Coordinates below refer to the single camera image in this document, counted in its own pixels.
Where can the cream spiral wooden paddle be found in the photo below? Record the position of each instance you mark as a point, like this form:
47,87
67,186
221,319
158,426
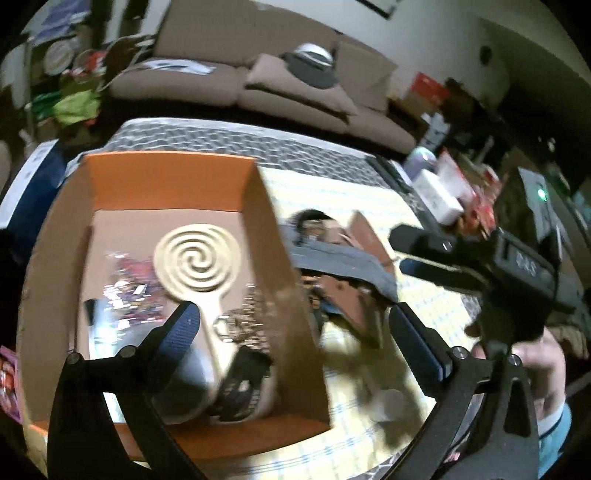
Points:
199,263

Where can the yellow plaid tablecloth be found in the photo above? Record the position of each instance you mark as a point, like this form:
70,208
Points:
375,403

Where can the brown sofa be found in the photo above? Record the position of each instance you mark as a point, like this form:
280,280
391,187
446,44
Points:
246,62

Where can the white tissue box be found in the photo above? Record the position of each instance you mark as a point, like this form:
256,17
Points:
445,208

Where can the black hair claw clip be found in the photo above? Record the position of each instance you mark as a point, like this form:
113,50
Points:
247,389

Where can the person right hand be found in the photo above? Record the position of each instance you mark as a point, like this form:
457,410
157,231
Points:
544,361

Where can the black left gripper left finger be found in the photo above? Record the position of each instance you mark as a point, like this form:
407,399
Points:
82,440

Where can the grey felt strip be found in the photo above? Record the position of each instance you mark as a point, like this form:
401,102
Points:
338,261

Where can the orange cardboard box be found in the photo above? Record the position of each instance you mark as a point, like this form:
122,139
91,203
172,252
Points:
130,237

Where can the brown leather wallet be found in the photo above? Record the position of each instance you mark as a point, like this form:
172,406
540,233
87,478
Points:
354,304

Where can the brown sofa cushion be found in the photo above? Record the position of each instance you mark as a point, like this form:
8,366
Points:
270,74

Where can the green plastic bag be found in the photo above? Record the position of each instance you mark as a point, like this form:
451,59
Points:
77,107

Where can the metal keychain clasp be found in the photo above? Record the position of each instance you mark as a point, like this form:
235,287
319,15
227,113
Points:
244,325

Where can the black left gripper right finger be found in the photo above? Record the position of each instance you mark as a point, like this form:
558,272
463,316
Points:
483,425

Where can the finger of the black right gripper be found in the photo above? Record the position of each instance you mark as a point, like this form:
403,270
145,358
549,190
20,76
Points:
443,249
453,280

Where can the clear bag of beads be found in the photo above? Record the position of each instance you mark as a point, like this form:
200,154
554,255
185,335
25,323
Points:
130,304

